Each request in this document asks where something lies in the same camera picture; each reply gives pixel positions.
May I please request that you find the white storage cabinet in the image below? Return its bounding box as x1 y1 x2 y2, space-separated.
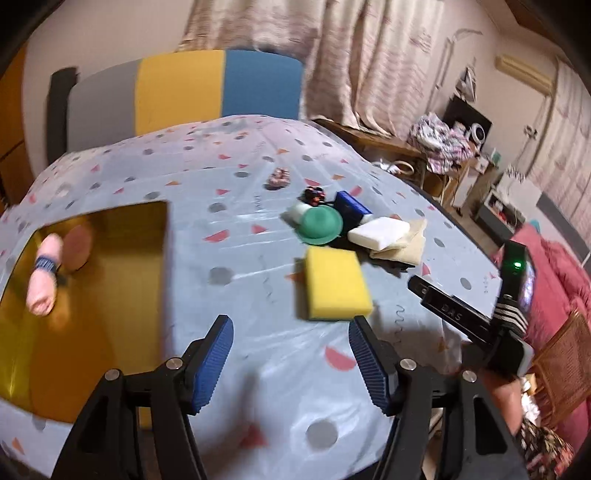
477 175 542 232

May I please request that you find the wooden wardrobe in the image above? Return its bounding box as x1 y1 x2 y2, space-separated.
0 46 36 209

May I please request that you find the black monitor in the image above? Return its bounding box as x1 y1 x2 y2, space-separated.
443 96 493 148

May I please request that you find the pink rolled towel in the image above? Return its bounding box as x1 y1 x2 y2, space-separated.
25 233 64 317

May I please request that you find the pale striped curtain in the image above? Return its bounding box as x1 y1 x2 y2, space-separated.
526 60 591 259

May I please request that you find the grey yellow blue chair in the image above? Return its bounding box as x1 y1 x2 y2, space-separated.
46 49 305 154

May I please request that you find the gold metal tray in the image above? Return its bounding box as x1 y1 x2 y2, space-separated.
0 200 169 424

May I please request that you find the brown round sponge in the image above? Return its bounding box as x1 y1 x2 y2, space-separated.
60 226 94 273

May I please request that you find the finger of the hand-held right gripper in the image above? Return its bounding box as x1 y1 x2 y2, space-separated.
408 275 500 345

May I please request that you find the yellow sponge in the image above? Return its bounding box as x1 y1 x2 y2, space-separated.
305 246 374 322

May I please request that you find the beige patterned curtain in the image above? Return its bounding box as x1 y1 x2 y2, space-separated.
178 0 500 136

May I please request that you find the green silicone dispenser bottle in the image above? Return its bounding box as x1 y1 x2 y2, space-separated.
286 203 345 246

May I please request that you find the person's right forearm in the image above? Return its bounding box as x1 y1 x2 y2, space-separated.
482 372 527 437

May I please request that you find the blue tissue packet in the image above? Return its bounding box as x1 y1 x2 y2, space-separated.
333 191 373 227

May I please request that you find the white sponge block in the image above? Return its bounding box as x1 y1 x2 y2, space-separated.
347 217 411 252

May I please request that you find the red blanket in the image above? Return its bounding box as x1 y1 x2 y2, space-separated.
493 226 591 426

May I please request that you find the pile of floral clothes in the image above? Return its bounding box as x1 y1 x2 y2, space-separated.
409 113 472 174

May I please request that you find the person's floral clothing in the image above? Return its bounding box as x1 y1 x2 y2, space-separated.
512 415 579 480

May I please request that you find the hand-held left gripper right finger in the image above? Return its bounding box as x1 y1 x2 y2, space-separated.
348 316 532 480

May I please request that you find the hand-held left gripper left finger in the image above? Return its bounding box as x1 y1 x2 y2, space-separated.
51 315 235 480

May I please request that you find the cream air conditioner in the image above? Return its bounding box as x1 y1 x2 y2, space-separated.
496 54 555 96

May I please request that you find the beige cloth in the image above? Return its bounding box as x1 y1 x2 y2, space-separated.
369 219 428 267

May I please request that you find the wooden side table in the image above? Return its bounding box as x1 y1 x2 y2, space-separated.
314 119 426 182

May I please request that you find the brown wicker basket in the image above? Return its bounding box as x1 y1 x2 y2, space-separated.
530 309 591 417

